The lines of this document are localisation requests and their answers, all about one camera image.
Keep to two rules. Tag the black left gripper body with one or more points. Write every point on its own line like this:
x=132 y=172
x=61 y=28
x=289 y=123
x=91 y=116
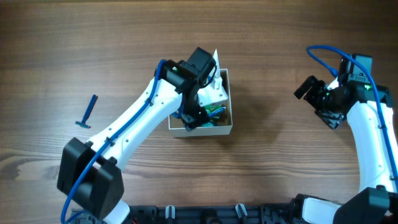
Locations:
x=193 y=112

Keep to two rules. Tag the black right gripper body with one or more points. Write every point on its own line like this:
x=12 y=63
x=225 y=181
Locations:
x=326 y=109

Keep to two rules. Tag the green soap box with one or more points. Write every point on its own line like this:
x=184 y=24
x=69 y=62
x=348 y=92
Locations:
x=212 y=122

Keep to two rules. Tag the blue disposable razor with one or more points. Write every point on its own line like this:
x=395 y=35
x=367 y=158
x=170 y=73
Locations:
x=87 y=113

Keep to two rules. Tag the white Pantene tube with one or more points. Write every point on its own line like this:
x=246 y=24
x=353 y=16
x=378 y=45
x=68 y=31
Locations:
x=216 y=58

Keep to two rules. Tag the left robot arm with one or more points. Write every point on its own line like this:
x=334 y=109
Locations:
x=91 y=172

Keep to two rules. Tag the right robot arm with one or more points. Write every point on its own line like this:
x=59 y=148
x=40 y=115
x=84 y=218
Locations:
x=368 y=108

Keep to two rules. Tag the white cardboard box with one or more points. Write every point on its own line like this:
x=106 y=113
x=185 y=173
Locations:
x=224 y=125

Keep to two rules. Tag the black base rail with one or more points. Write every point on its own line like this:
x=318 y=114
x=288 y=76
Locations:
x=240 y=213

